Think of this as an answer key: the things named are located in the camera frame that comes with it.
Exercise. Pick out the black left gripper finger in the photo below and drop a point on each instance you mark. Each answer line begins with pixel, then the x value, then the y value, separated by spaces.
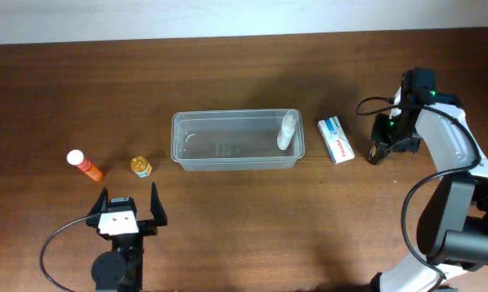
pixel 101 203
pixel 157 209

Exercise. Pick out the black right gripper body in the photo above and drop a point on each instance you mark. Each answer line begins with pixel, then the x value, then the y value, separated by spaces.
pixel 378 148

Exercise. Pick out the white blue medicine box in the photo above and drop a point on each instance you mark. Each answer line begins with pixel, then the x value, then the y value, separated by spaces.
pixel 335 139

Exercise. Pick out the clear plastic container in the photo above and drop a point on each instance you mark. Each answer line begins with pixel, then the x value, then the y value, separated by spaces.
pixel 242 139

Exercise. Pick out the white spray bottle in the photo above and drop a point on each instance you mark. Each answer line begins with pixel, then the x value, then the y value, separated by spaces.
pixel 287 129

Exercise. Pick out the dark bottle white cap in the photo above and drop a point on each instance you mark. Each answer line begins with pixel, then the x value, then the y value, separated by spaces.
pixel 372 158

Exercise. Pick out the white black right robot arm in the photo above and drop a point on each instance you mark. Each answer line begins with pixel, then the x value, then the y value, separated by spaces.
pixel 444 217

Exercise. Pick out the small gold lid balm jar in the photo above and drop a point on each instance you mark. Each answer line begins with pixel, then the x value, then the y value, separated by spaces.
pixel 141 167

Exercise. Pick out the orange tablet tube white cap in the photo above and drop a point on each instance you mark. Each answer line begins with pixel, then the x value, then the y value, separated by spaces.
pixel 76 158

